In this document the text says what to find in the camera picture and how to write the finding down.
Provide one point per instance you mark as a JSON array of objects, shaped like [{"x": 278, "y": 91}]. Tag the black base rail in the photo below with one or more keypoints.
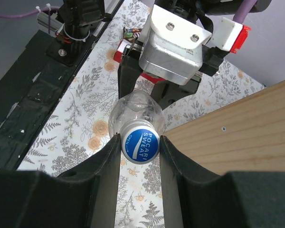
[{"x": 33, "y": 86}]

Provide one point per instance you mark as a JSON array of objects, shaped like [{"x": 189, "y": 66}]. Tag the blue Pocari Sweat cap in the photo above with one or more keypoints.
[{"x": 139, "y": 141}]

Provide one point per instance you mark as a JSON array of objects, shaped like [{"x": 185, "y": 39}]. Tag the wooden shelf unit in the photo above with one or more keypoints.
[{"x": 246, "y": 135}]

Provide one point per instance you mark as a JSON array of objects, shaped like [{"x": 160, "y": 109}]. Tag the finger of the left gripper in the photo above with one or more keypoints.
[{"x": 128, "y": 73}]

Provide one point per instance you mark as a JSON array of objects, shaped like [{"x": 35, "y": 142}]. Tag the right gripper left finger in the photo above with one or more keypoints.
[{"x": 84, "y": 196}]

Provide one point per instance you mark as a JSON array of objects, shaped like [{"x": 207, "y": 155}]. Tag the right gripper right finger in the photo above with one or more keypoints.
[{"x": 194, "y": 197}]

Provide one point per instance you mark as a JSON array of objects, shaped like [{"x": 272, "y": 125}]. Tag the clear plastic bottle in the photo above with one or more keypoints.
[{"x": 138, "y": 105}]

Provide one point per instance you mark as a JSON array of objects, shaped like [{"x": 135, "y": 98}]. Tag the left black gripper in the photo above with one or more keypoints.
[{"x": 165, "y": 92}]

